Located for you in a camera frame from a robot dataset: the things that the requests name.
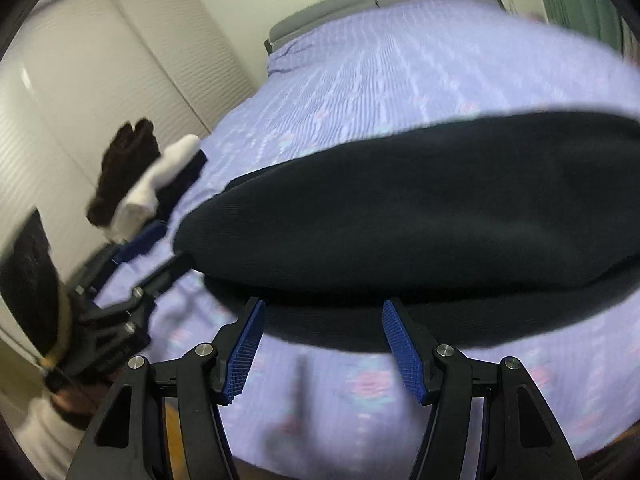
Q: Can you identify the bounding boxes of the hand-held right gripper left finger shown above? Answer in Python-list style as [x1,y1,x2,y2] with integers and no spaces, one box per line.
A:
[65,296,266,480]

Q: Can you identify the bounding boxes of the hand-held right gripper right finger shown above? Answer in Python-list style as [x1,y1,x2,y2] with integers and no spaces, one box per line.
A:
[381,297,584,480]

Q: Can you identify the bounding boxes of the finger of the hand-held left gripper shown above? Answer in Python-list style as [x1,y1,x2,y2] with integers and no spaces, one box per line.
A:
[127,251,197,311]
[75,219,169,292]

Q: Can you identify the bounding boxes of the black pants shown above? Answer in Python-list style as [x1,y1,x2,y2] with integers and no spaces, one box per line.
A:
[172,109,640,352]

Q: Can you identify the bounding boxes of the person's left forearm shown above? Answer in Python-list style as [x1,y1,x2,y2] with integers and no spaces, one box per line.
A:
[14,389,103,480]

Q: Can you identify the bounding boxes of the black and white socks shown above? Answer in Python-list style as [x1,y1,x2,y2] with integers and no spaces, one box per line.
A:
[111,133,201,237]

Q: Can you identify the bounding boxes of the dark brown folded cloth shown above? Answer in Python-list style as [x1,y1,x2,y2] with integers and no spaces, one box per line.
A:
[86,117,162,229]

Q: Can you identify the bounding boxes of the black folded cloth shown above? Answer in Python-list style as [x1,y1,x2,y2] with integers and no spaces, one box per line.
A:
[149,149,209,222]

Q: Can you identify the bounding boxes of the white wardrobe doors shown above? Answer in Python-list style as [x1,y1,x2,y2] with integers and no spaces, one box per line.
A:
[0,0,257,363]

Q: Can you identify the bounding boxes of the purple floral bedsheet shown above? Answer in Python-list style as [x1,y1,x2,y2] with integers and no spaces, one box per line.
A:
[94,0,640,467]

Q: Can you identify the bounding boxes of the green curtain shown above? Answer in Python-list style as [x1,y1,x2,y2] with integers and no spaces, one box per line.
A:
[529,0,632,57]

